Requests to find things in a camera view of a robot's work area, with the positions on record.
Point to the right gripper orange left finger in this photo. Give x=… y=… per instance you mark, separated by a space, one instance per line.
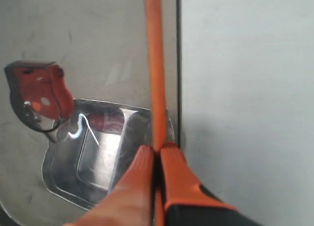
x=130 y=202

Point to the dark lid with orange seal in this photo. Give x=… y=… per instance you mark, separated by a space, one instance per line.
x=101 y=46

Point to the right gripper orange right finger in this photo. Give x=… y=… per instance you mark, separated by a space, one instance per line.
x=187 y=201

